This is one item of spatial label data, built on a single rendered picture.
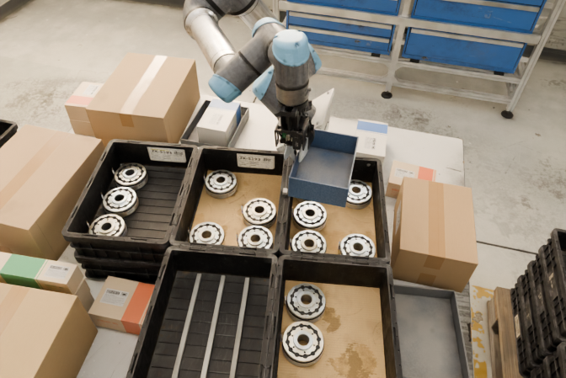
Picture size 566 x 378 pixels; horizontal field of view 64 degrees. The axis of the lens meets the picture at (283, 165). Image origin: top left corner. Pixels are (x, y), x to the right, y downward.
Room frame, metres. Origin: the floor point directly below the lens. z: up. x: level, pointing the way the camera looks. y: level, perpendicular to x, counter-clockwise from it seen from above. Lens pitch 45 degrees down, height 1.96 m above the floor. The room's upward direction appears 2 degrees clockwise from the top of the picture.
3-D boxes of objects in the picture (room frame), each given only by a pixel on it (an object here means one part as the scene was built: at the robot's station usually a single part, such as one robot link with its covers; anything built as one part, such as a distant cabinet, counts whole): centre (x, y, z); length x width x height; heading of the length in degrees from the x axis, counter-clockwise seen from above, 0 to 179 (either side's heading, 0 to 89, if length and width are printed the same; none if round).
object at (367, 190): (0.99, -0.24, 0.86); 0.10 x 0.10 x 0.01
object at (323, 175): (0.85, -0.11, 1.11); 0.20 x 0.15 x 0.07; 167
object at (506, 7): (2.61, -1.12, 0.60); 0.72 x 0.03 x 0.56; 77
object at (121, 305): (0.63, 0.43, 0.74); 0.16 x 0.12 x 0.07; 80
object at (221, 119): (1.45, 0.26, 0.75); 0.20 x 0.12 x 0.09; 168
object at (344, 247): (0.77, -0.22, 0.86); 0.10 x 0.10 x 0.01
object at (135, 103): (1.50, 0.56, 0.80); 0.40 x 0.30 x 0.20; 172
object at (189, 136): (1.44, 0.28, 0.73); 0.27 x 0.20 x 0.05; 166
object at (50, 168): (1.00, 0.81, 0.80); 0.40 x 0.30 x 0.20; 167
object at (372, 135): (1.34, -0.34, 0.75); 0.20 x 0.12 x 0.09; 169
